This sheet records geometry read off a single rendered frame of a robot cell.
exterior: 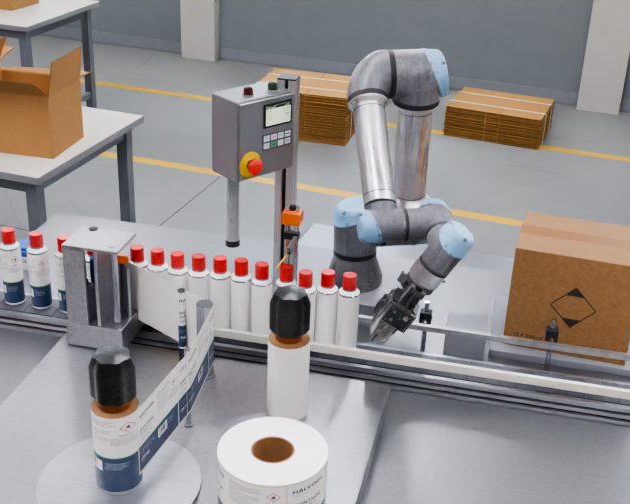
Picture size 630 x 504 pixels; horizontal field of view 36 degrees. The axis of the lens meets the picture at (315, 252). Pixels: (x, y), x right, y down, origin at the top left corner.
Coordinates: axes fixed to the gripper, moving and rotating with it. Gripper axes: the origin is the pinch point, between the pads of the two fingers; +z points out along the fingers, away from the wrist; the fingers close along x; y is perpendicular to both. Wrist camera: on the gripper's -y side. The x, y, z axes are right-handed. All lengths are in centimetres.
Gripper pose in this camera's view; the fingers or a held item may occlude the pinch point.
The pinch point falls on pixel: (375, 335)
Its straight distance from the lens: 232.6
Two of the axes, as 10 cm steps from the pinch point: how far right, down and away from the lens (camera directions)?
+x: 8.3, 5.6, 0.6
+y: -2.2, 4.2, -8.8
